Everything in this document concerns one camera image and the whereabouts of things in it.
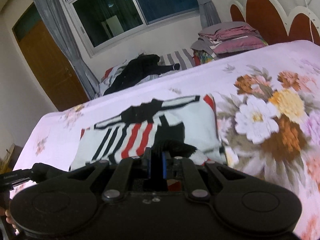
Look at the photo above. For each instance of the light coloured clothes pile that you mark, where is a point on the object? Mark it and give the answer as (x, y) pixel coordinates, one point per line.
(110, 78)

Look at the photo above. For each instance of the stack of pink grey bedding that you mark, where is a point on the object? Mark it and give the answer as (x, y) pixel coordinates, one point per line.
(235, 42)

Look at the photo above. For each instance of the grey curtain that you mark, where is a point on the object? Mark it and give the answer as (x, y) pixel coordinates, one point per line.
(207, 10)
(55, 17)

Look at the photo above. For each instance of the red and white headboard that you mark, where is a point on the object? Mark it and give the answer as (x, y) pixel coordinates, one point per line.
(262, 12)

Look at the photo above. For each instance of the brown wooden door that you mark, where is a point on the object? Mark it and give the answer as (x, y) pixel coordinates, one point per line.
(45, 67)

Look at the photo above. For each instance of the colourful floral cloth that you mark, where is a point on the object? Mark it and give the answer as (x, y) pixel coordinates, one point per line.
(205, 56)

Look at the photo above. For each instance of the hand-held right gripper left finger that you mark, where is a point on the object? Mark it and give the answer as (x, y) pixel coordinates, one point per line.
(148, 166)

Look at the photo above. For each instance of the red black white striped sweater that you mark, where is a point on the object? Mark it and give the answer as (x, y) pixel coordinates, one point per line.
(190, 130)

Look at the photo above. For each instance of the sliding glass window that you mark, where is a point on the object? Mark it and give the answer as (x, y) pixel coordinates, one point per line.
(112, 10)

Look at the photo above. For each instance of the grey striped mattress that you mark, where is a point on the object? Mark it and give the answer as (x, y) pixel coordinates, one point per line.
(180, 57)

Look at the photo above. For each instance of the person's left hand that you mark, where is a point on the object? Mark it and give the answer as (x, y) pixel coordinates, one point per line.
(9, 217)

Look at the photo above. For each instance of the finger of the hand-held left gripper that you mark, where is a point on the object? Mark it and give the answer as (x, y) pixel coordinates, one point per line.
(45, 172)

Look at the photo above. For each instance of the black clothes pile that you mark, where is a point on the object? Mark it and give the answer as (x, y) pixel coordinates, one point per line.
(142, 66)

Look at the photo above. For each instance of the pink floral bed sheet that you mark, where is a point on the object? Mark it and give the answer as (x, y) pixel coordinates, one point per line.
(250, 60)

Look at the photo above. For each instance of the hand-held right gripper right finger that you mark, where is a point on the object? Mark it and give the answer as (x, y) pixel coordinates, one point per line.
(164, 166)

